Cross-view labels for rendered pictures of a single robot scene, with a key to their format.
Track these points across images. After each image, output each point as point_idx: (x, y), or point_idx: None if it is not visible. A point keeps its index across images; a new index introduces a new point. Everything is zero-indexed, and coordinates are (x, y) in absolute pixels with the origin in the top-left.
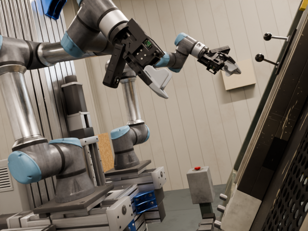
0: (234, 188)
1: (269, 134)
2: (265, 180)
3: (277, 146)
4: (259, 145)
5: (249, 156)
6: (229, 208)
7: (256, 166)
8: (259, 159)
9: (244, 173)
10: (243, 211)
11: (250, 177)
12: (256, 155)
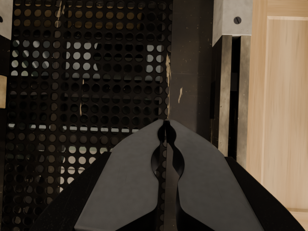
0: (249, 27)
1: (215, 118)
2: (212, 68)
3: (211, 109)
4: (218, 101)
5: (239, 81)
6: (222, 7)
7: (217, 76)
8: (217, 85)
9: (220, 60)
10: (217, 19)
11: (217, 61)
12: (218, 88)
